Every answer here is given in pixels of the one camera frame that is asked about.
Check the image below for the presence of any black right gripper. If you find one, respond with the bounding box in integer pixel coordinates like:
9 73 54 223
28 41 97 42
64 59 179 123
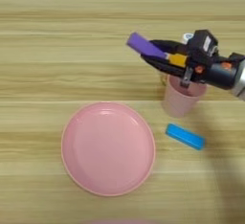
140 39 241 91

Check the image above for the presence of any purple rectangular block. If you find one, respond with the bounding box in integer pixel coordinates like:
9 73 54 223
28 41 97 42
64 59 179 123
126 32 168 60

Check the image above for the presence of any orange juice bottle white cap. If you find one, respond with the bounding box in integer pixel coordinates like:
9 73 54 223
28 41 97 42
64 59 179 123
160 32 195 87

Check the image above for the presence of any pink round plate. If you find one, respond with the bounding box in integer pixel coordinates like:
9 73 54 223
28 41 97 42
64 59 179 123
60 101 157 197

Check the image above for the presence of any small black box white label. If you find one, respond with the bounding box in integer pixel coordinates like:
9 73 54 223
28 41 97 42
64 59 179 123
187 29 220 58

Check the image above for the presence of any blue rectangular block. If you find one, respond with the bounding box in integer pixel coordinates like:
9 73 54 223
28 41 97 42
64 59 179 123
165 123 206 151

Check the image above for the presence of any pink plastic cup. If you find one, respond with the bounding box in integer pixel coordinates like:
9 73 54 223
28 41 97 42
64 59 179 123
161 74 209 119

